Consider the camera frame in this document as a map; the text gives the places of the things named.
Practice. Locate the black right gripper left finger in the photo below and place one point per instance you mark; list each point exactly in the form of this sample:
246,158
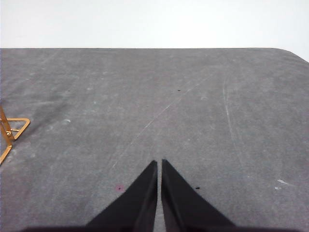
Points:
135,207

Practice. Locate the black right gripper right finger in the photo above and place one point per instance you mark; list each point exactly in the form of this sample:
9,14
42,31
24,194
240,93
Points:
186,207

